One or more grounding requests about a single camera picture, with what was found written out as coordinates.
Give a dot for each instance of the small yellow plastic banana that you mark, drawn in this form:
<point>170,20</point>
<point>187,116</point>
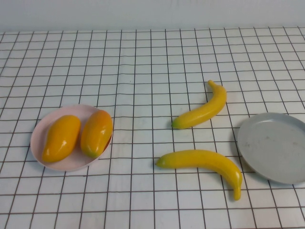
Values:
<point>202,114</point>

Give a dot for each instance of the orange mango with green tip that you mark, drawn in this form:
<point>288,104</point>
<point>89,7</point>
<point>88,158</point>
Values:
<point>96,133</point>

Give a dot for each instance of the large yellow plastic banana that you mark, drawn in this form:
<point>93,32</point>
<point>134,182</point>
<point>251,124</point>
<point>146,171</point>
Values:
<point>214,164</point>

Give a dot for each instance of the plain yellow-orange mango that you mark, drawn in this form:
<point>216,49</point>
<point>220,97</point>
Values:
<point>62,138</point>

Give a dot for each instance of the pink round plate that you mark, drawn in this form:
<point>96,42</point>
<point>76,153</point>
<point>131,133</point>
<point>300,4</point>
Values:
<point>38,133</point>

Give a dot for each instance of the grey round plate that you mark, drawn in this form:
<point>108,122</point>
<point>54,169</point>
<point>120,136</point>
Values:
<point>274,148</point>

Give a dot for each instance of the white black-grid tablecloth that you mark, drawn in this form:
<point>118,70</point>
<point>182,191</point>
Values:
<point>143,202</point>

